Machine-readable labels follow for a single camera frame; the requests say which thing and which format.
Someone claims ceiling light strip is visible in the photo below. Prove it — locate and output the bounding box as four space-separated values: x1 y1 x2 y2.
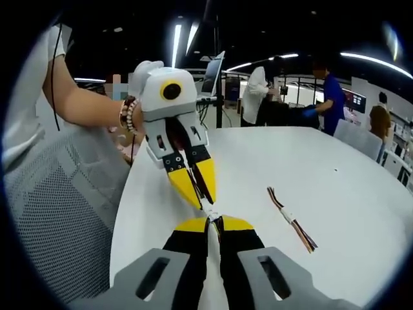
340 51 413 80
186 21 199 56
225 53 299 72
172 24 182 67

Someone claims grey mesh chair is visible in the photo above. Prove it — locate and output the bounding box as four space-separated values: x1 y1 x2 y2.
3 127 138 306

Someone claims white office chair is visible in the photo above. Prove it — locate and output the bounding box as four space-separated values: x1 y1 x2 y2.
333 118 384 161

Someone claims pale beaded bracelet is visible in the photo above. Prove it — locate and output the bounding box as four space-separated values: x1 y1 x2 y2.
126 98 142 134

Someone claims open white laptop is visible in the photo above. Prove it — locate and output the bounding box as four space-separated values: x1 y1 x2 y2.
201 50 226 97

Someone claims JST socket with wires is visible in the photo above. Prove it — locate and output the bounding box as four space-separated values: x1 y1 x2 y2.
282 209 319 254
206 211 225 248

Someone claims dark beaded bracelet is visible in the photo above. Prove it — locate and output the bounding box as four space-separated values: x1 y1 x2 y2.
118 95 136 129

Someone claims person's left hand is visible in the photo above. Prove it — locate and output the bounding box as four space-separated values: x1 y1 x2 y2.
128 60 165 98

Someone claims wall screen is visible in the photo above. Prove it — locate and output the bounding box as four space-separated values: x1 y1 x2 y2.
343 89 367 114

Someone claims black bag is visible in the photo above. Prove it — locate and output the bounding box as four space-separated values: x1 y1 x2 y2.
263 99 323 130

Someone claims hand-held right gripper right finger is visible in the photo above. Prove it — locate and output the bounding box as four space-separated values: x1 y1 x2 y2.
215 216 323 310

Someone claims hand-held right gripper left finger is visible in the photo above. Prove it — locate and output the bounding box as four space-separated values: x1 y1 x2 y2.
109 216 210 310

